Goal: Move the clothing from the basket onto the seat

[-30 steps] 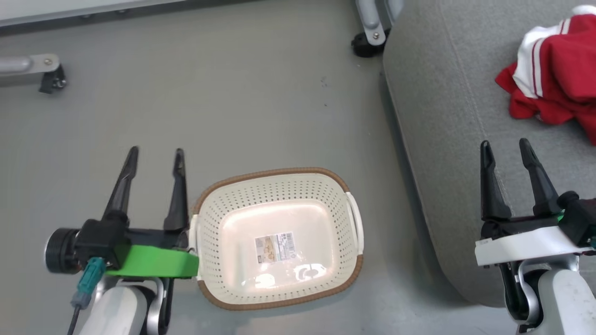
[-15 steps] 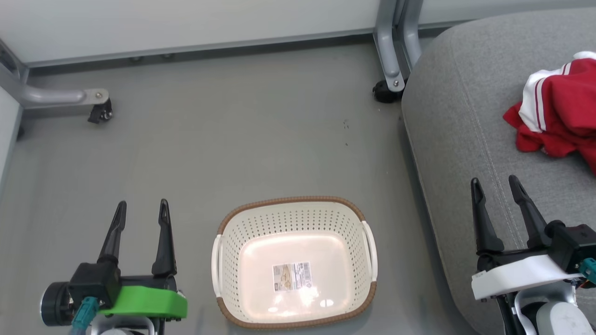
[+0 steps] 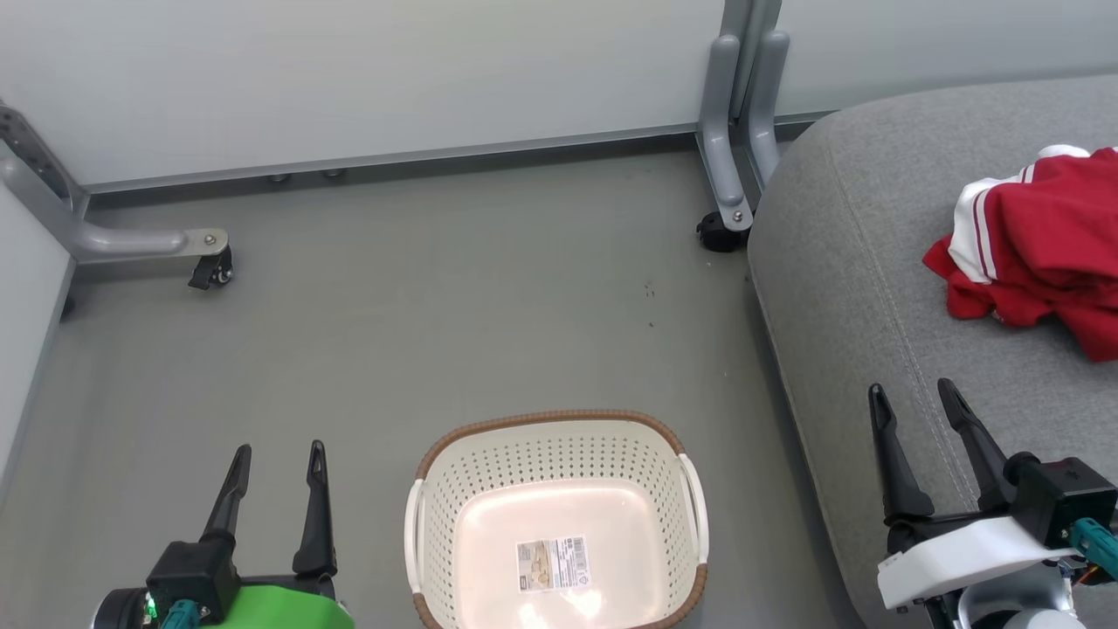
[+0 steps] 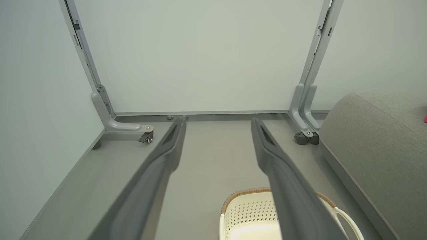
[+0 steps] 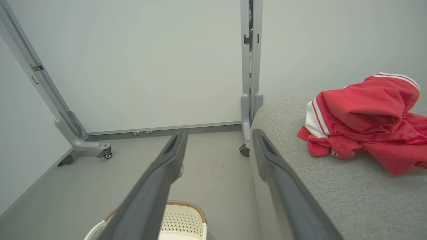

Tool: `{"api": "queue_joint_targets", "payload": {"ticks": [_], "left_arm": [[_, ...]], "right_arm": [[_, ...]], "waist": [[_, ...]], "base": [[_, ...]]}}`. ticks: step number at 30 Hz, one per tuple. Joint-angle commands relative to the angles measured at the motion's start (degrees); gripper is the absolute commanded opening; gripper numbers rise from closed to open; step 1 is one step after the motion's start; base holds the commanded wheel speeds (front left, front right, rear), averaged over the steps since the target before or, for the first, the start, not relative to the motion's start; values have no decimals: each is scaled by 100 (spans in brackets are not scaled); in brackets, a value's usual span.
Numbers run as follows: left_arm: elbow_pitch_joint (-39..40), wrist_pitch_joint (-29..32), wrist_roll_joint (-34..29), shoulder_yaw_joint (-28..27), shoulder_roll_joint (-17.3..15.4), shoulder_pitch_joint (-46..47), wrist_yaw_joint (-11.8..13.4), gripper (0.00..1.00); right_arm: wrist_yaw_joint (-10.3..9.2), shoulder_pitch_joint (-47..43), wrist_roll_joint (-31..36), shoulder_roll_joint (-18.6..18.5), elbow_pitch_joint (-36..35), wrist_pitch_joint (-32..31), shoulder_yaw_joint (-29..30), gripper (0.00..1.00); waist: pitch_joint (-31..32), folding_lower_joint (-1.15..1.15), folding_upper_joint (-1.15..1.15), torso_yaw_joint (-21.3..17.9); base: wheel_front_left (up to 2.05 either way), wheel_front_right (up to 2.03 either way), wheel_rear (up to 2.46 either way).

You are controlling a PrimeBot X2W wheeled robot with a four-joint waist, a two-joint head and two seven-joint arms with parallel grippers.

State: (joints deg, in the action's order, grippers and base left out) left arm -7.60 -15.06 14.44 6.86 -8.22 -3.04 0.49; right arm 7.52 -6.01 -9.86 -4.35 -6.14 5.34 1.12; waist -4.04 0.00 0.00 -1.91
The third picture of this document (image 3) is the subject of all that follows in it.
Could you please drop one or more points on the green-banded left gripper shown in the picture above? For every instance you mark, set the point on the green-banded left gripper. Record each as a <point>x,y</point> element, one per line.
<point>279,607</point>

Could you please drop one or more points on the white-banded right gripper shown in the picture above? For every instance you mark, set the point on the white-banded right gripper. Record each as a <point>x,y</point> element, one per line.
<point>961,555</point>

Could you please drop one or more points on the red and white sports garment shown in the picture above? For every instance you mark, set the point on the red and white sports garment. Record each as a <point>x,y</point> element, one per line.
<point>1048,245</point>

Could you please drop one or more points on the cream perforated laundry basket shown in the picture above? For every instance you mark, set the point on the cream perforated laundry basket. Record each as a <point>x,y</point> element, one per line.
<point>559,472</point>

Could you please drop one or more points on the grey fabric sofa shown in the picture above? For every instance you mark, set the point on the grey fabric sofa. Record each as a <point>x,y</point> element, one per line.
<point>865,262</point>

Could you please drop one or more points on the black caster wheel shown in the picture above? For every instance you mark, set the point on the black caster wheel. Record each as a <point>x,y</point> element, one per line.
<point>716,236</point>
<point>212,273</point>

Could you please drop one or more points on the barcode label sticker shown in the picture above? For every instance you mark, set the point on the barcode label sticker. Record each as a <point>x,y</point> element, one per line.
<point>552,563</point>

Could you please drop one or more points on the grey braced partition leg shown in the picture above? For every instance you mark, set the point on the grey braced partition leg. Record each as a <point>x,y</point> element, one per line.
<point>122,240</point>

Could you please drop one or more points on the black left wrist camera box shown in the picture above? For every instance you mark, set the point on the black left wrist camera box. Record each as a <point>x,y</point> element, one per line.
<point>188,572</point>

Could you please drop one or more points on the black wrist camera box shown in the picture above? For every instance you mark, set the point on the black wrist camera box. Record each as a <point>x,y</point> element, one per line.
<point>188,572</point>
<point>1061,498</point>

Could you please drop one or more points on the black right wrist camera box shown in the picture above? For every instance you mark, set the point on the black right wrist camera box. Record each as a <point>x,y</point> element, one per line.
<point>1061,498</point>

